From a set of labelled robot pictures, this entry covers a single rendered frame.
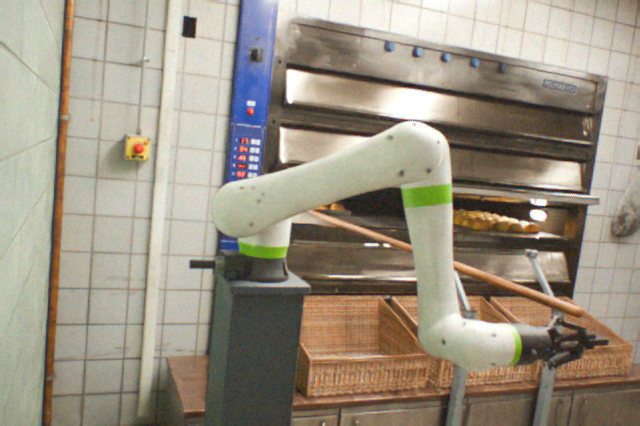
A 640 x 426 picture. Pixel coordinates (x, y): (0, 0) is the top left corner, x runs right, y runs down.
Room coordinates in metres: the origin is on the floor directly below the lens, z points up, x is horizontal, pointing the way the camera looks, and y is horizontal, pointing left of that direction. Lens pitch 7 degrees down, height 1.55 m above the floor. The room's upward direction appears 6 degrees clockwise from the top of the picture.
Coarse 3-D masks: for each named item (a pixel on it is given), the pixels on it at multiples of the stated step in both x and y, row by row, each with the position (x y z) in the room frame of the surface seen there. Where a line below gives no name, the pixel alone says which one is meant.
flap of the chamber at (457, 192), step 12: (396, 192) 2.84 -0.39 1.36; (456, 192) 2.79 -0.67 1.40; (468, 192) 2.81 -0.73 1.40; (480, 192) 2.83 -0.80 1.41; (492, 192) 2.86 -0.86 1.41; (504, 192) 2.89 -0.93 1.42; (540, 204) 3.20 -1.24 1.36; (552, 204) 3.18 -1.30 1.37; (564, 204) 3.16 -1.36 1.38; (576, 204) 3.14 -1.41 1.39; (588, 204) 3.12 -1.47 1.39
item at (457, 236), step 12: (300, 228) 2.65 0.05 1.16; (312, 228) 2.67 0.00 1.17; (324, 228) 2.69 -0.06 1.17; (336, 228) 2.72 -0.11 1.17; (372, 228) 2.80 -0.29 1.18; (384, 228) 2.84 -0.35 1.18; (456, 240) 2.97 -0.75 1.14; (468, 240) 3.00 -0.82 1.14; (480, 240) 3.03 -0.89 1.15; (492, 240) 3.06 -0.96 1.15; (504, 240) 3.08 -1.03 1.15; (516, 240) 3.11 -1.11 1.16; (528, 240) 3.14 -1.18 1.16; (540, 240) 3.18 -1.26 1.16; (552, 240) 3.21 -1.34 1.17; (564, 240) 3.24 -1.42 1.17
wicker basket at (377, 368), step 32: (320, 320) 2.64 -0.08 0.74; (352, 320) 2.70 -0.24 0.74; (384, 320) 2.71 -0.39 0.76; (320, 352) 2.60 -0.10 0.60; (352, 352) 2.66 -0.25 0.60; (384, 352) 2.68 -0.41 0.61; (416, 352) 2.44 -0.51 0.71; (320, 384) 2.17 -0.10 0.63; (352, 384) 2.23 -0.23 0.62; (384, 384) 2.28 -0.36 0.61; (416, 384) 2.35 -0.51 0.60
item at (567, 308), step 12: (324, 216) 2.89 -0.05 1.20; (348, 228) 2.65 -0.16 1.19; (360, 228) 2.56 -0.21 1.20; (384, 240) 2.37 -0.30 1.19; (396, 240) 2.31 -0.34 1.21; (456, 264) 1.95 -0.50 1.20; (480, 276) 1.83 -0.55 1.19; (492, 276) 1.80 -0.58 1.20; (504, 288) 1.74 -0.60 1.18; (516, 288) 1.69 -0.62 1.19; (528, 288) 1.67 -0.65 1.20; (540, 300) 1.60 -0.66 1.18; (552, 300) 1.57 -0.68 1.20; (564, 312) 1.53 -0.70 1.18; (576, 312) 1.49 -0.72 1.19
